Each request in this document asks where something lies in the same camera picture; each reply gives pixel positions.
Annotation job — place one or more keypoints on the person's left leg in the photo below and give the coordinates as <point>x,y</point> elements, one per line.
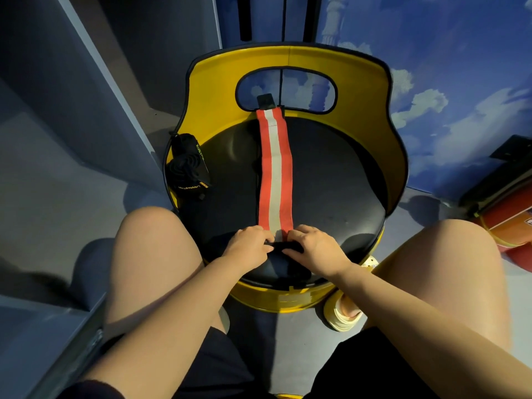
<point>149,245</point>

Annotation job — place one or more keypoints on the black shorts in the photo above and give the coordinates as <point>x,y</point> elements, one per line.
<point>224,369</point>

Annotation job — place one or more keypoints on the grey cabinet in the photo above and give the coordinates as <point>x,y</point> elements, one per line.
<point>62,99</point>

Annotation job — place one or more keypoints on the person's left forearm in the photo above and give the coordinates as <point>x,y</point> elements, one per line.
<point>166,332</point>

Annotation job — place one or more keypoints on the black pole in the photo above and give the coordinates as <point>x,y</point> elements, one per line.
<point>312,16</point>
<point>245,16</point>

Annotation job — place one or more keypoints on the person's left thumb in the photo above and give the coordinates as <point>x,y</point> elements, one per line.
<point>266,252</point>

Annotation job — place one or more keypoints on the person's right thumb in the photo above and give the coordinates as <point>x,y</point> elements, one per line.
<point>293,253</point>

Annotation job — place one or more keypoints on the person's left hand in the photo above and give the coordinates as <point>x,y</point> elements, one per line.
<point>243,249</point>

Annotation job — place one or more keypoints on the yellow barrel chair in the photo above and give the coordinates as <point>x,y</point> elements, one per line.
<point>365,99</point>

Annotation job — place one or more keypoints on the black round seat cushion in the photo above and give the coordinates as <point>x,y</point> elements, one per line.
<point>332,191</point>

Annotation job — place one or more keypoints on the person's right leg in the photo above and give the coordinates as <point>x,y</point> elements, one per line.
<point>457,261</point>

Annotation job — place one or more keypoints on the person's leg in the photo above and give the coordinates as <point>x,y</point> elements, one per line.
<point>149,245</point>
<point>457,261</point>

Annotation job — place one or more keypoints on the white and yellow sandal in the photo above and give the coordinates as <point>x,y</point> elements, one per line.
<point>341,317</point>

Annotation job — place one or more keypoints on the person's right hand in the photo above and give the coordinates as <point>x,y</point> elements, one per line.
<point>318,251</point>

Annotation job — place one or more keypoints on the person's right forearm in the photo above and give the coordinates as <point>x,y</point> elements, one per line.
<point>415,328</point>

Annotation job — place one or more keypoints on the red fire extinguisher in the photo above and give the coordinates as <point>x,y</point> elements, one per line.
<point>509,220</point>

